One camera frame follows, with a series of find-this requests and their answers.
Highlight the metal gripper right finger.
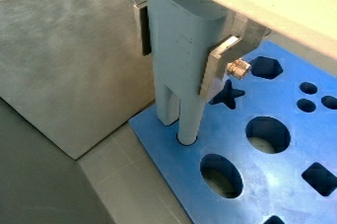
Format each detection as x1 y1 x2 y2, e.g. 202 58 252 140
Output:
199 12 268 102

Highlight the light blue square-circle peg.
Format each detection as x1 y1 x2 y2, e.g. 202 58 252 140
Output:
148 0 227 145

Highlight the blue shape-sorter board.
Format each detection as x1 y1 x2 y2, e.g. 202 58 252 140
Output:
130 41 337 224

